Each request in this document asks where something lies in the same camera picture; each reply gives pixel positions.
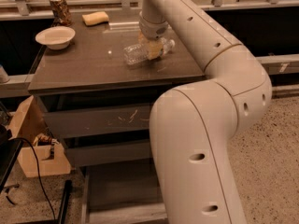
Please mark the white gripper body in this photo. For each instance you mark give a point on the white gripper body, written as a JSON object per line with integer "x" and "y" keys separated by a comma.
{"x": 151, "y": 29}

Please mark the clear plastic water bottle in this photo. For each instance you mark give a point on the clear plastic water bottle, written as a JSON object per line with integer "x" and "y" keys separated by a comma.
{"x": 137, "y": 53}

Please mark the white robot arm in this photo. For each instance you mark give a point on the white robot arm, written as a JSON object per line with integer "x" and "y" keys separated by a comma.
{"x": 191, "y": 125}

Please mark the grey drawer cabinet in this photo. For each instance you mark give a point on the grey drawer cabinet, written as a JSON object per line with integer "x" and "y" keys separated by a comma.
{"x": 92, "y": 73}

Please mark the grey top drawer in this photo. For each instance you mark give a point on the grey top drawer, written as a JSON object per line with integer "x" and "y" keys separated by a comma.
{"x": 101, "y": 120}

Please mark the grey middle drawer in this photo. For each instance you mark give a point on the grey middle drawer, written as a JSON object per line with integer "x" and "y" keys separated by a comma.
{"x": 110, "y": 153}

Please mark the grey open bottom drawer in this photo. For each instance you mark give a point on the grey open bottom drawer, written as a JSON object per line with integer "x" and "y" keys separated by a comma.
{"x": 125, "y": 192}

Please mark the yellow sponge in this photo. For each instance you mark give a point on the yellow sponge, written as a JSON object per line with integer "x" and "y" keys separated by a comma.
{"x": 95, "y": 18}

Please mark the patterned drink can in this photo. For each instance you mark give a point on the patterned drink can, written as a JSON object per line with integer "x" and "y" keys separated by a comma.
{"x": 61, "y": 12}

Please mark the white ceramic bowl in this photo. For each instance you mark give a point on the white ceramic bowl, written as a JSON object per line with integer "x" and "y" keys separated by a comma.
{"x": 56, "y": 38}

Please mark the cardboard box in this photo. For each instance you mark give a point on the cardboard box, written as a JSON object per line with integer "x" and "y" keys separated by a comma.
{"x": 48, "y": 156}

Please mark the black stand leg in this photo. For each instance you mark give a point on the black stand leg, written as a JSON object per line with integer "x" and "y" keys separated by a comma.
{"x": 64, "y": 202}

